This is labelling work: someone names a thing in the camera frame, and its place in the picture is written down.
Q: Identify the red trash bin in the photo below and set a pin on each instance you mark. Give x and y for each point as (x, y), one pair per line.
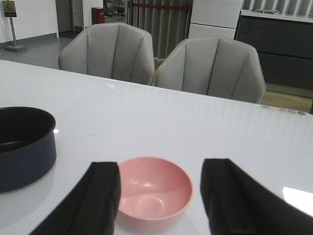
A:
(98, 15)

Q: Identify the right grey upholstered chair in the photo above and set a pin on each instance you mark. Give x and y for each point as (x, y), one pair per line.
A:
(215, 66)

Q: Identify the pink plastic bowl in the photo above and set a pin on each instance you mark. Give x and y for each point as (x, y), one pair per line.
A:
(155, 193)

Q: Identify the dark blue saucepan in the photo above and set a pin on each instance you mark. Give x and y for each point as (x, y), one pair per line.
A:
(27, 146)

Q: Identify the red stanchion belt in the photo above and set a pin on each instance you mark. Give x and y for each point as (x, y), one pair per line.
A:
(166, 7)

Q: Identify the yellow warning sign stand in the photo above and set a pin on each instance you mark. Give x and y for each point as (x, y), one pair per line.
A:
(9, 10)

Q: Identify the left grey upholstered chair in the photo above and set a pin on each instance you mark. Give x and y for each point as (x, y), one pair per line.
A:
(112, 50)

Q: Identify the dark grey counter cabinet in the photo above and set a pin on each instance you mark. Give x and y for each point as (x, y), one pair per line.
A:
(284, 45)

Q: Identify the grey upholstered chair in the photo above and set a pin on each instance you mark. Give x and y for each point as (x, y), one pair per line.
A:
(112, 50)
(215, 66)

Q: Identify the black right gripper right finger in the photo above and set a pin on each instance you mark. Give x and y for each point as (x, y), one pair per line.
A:
(236, 204)

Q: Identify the grey pleated curtain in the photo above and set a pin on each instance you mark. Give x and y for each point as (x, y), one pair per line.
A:
(167, 27)

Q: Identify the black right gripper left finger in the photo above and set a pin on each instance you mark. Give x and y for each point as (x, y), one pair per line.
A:
(91, 206)

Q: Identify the white refrigerator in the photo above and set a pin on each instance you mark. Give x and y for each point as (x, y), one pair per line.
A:
(214, 18)

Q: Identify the row of coloured stickers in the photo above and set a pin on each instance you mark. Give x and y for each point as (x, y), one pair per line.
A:
(284, 110)

